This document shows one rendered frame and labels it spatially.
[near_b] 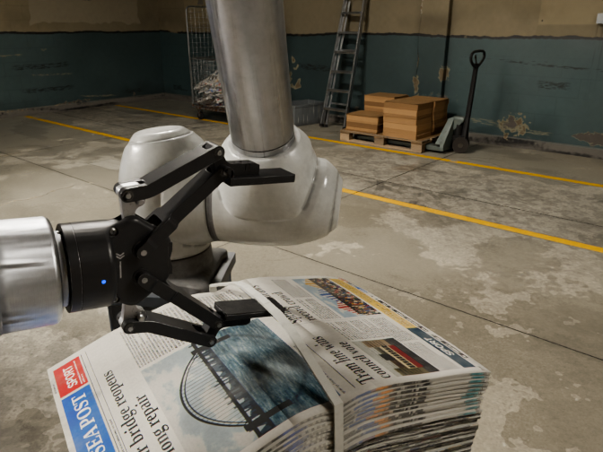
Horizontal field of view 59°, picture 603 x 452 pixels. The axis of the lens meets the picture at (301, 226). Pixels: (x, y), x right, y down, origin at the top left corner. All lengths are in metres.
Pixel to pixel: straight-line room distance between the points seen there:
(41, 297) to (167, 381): 0.19
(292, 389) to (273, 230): 0.41
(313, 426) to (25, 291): 0.26
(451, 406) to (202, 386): 0.26
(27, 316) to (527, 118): 6.91
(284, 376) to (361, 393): 0.08
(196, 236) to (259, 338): 0.37
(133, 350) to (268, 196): 0.32
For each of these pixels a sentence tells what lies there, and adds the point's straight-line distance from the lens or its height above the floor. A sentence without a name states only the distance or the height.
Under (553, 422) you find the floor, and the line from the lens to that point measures 2.40.
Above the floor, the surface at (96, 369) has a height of 1.09.
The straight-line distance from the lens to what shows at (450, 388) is 0.60.
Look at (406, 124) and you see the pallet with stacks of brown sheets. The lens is 6.60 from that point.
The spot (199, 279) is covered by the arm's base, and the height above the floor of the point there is 1.02.
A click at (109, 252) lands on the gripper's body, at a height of 1.27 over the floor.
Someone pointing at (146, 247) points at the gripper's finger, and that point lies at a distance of 0.47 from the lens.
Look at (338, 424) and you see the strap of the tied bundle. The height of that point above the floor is 1.11.
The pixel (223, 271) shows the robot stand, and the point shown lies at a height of 1.00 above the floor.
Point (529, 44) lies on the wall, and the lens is 7.11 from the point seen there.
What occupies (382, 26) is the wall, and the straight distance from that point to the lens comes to 7.98.
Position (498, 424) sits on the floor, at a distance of 2.31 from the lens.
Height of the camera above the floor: 1.44
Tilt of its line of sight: 21 degrees down
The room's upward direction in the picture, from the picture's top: straight up
